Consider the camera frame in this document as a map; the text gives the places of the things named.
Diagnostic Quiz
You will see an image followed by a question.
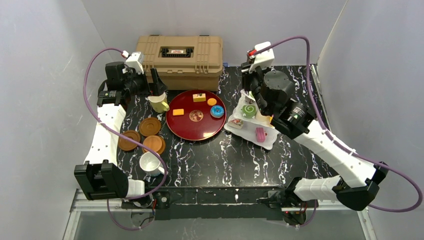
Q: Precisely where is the white round cake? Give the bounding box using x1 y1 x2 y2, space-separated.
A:
255 111 271 123

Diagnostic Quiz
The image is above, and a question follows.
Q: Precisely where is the white three-tier cake stand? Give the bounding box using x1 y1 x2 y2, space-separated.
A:
224 90 279 150

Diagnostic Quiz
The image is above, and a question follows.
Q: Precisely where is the white triangular cake slice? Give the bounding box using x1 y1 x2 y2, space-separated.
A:
227 118 244 130

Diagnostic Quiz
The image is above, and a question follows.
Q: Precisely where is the blue frosted donut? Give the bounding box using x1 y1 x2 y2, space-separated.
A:
210 105 225 119

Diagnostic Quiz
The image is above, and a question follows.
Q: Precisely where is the pink rectangular cake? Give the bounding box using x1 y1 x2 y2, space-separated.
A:
255 127 267 143

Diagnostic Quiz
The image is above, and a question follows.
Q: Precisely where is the orange square cake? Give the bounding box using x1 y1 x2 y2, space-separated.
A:
172 108 185 116

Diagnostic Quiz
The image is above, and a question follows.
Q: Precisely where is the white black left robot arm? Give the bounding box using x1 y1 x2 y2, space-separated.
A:
74 61 167 201

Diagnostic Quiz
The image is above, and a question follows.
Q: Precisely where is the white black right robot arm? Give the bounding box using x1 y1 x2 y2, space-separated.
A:
241 62 387 211

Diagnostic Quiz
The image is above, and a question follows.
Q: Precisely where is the pale yellow mug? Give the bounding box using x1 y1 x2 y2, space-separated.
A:
147 92 170 114

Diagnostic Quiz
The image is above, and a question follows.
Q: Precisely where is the tan plastic toolbox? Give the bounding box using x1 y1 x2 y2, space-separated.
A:
135 35 223 92

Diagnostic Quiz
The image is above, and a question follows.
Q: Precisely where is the brown wooden coaster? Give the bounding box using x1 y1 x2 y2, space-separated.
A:
138 117 162 137

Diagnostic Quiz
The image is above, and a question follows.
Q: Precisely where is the yellow rectangular cake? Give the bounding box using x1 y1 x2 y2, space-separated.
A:
192 93 206 103

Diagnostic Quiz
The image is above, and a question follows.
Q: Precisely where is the orange round cookie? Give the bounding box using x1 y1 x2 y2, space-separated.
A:
207 98 217 107

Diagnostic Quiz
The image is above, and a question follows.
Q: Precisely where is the round red tray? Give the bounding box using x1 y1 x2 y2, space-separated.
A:
165 90 227 141

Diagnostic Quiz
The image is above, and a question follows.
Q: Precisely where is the light wooden coaster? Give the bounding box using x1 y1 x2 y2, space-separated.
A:
142 135 166 155

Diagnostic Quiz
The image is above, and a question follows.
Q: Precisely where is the dark brown coaster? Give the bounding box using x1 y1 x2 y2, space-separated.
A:
117 130 141 152

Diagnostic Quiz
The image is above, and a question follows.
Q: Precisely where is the white mug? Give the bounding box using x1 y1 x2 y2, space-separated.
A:
139 152 165 177

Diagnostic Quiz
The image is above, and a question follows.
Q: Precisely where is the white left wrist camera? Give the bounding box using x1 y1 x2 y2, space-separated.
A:
121 50 144 74

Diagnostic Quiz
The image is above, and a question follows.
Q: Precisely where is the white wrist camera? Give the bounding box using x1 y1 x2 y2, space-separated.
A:
247 41 275 74
121 50 144 74

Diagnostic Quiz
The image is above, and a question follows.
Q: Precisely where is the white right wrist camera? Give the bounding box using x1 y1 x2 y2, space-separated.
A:
247 41 275 74

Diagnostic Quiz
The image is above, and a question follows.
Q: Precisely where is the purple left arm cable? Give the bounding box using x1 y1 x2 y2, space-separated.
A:
82 47 168 232

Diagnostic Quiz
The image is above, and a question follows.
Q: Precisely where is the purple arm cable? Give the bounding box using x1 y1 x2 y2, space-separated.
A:
82 47 168 232
248 35 424 214

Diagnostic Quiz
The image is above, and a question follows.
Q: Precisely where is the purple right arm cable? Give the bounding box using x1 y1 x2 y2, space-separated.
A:
248 35 424 214

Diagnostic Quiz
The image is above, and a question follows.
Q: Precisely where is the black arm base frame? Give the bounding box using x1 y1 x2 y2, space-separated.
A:
121 186 318 226

